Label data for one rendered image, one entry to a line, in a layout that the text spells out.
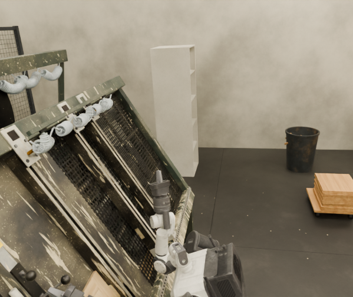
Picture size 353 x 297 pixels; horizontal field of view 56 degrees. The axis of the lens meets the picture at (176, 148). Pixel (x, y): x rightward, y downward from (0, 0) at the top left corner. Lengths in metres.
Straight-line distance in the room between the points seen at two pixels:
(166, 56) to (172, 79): 0.34
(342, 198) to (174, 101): 2.64
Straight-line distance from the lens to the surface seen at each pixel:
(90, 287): 1.71
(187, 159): 5.34
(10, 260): 1.44
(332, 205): 4.47
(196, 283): 1.44
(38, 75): 2.70
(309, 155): 5.64
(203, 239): 1.68
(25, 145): 1.63
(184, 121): 5.13
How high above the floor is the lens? 2.34
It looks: 20 degrees down
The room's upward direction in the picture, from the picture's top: 3 degrees counter-clockwise
